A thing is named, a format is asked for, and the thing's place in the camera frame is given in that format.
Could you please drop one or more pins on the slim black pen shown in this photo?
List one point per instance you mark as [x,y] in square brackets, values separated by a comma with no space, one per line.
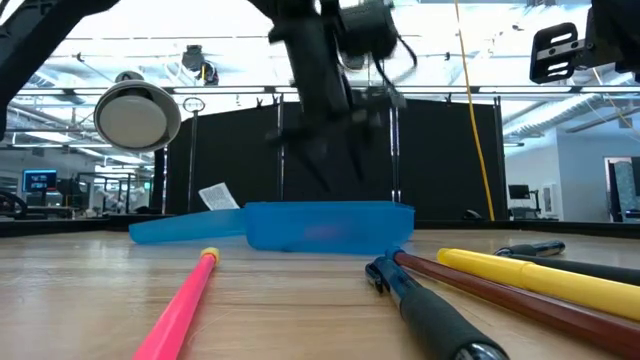
[600,270]

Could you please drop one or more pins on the long pink pencil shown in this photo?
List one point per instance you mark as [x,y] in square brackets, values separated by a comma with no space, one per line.
[180,310]

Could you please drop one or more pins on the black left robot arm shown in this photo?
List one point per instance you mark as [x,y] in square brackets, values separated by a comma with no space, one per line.
[310,60]

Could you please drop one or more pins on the yellow pen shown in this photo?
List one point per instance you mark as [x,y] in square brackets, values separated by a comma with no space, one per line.
[550,282]

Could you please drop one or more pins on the blue translucent plastic supply box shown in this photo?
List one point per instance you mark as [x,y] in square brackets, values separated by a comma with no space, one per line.
[360,225]

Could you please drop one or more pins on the black ceiling camera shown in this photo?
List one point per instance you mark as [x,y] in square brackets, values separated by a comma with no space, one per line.
[195,57]

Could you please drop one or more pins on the blue-lit computer monitor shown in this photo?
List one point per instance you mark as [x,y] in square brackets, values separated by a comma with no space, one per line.
[40,180]

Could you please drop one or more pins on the black partition screen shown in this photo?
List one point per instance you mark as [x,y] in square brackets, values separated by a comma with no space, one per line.
[440,165]

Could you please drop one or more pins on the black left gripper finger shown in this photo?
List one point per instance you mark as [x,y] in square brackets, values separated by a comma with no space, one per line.
[315,167]
[359,157]

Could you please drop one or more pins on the dark computer monitor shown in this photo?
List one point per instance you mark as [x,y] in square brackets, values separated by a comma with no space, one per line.
[519,191]

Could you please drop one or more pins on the black and blue pen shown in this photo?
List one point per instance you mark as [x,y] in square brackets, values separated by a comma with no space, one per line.
[430,315]

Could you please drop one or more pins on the brown pencil with blue end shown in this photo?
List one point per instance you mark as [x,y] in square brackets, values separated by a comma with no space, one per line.
[500,290]

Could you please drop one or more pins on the background robot workstation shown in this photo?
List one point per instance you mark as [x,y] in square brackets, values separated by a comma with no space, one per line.
[75,190]

